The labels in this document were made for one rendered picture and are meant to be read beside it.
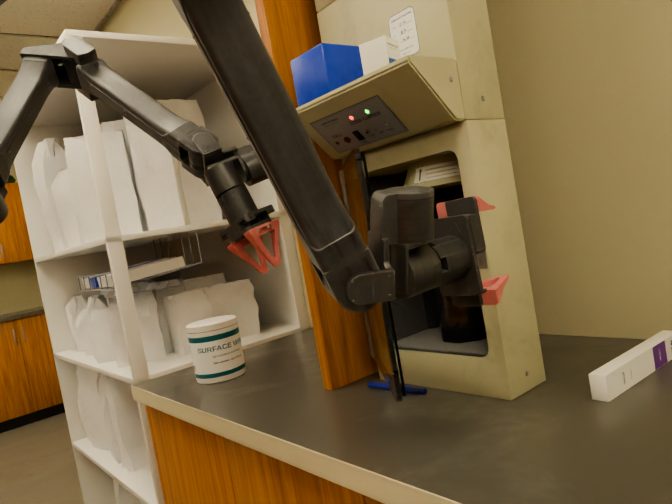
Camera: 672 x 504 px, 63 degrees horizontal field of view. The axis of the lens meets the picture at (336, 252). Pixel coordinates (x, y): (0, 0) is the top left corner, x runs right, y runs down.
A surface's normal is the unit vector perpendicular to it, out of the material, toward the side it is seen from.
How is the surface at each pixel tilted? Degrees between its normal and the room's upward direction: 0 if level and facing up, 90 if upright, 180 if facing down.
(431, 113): 135
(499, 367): 90
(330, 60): 90
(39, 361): 90
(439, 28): 90
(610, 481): 0
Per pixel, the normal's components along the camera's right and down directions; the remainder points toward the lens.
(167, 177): 0.04, 0.15
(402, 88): -0.42, 0.81
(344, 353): 0.62, -0.07
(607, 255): -0.76, 0.17
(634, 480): -0.18, -0.98
